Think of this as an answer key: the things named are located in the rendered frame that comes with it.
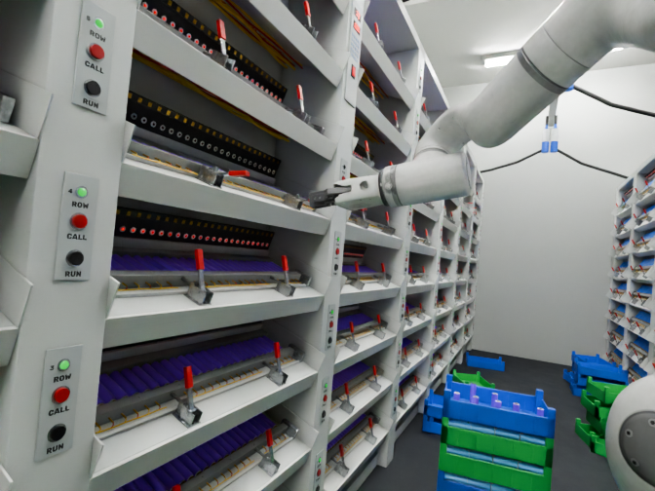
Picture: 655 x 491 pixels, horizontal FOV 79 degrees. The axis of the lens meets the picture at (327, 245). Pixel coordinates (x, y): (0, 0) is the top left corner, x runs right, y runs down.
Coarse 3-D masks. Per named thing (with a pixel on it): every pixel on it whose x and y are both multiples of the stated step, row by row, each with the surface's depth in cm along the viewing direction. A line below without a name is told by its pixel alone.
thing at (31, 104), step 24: (0, 72) 46; (0, 96) 42; (24, 96) 43; (48, 96) 41; (0, 120) 42; (24, 120) 43; (0, 144) 39; (24, 144) 41; (0, 168) 40; (24, 168) 42
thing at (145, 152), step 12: (132, 144) 56; (144, 156) 59; (156, 156) 60; (168, 156) 62; (180, 168) 63; (192, 168) 67; (228, 180) 75; (240, 180) 78; (264, 192) 86; (276, 192) 89
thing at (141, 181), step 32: (128, 128) 50; (128, 160) 54; (224, 160) 91; (128, 192) 53; (160, 192) 57; (192, 192) 62; (224, 192) 68; (288, 192) 111; (288, 224) 88; (320, 224) 100
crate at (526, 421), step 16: (448, 384) 136; (464, 384) 136; (448, 400) 119; (464, 400) 134; (480, 400) 134; (512, 400) 131; (528, 400) 130; (448, 416) 119; (464, 416) 118; (480, 416) 116; (496, 416) 115; (512, 416) 113; (528, 416) 112; (544, 416) 122; (528, 432) 112; (544, 432) 111
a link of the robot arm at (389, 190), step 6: (390, 168) 78; (384, 174) 78; (390, 174) 77; (384, 180) 78; (390, 180) 77; (384, 186) 77; (390, 186) 76; (384, 192) 78; (390, 192) 77; (396, 192) 76; (390, 198) 77; (396, 198) 77; (390, 204) 79; (396, 204) 78
